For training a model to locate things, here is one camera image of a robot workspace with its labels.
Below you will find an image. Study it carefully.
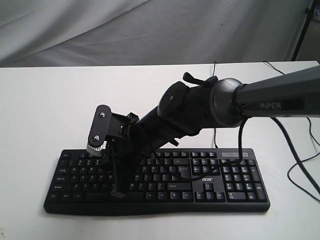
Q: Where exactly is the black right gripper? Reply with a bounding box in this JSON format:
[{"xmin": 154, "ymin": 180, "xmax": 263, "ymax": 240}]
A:
[{"xmin": 99, "ymin": 112, "xmax": 160, "ymax": 199}]

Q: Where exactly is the black acer keyboard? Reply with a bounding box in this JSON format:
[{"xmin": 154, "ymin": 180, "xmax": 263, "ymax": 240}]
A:
[{"xmin": 43, "ymin": 148, "xmax": 271, "ymax": 216}]

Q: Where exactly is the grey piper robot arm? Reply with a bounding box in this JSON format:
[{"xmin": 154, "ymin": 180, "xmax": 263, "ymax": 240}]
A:
[{"xmin": 103, "ymin": 66, "xmax": 320, "ymax": 198}]

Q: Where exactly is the white backdrop cloth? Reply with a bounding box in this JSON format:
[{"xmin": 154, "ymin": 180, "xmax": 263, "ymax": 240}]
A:
[{"xmin": 0, "ymin": 0, "xmax": 312, "ymax": 67}]

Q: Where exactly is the black tripod stand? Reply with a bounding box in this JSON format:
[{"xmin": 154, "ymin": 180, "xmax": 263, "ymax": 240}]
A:
[{"xmin": 290, "ymin": 0, "xmax": 317, "ymax": 62}]

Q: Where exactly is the thin black cable on right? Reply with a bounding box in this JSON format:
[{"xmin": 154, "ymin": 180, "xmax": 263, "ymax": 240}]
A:
[{"xmin": 262, "ymin": 61, "xmax": 320, "ymax": 203}]

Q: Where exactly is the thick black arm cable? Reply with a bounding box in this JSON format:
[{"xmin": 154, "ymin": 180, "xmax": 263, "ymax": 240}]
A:
[{"xmin": 162, "ymin": 117, "xmax": 320, "ymax": 198}]

